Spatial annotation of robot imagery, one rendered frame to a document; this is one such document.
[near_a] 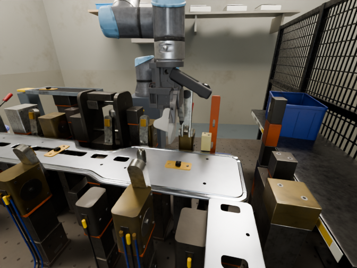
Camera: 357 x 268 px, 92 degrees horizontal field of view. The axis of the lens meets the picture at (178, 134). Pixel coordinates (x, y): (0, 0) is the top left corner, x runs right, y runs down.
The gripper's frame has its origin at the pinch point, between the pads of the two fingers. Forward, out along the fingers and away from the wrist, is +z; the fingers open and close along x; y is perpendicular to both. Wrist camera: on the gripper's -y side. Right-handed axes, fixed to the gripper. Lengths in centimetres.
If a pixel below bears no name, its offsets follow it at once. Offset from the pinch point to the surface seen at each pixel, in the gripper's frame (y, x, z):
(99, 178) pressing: 21.4, 11.0, 11.4
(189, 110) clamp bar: -0.9, -15.1, -2.9
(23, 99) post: 95, -30, 0
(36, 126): 69, -12, 7
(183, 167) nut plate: -1.8, 1.0, 10.9
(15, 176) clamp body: 38.3, 19.8, 6.5
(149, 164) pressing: 9.5, 1.4, 11.2
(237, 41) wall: -42, -323, -48
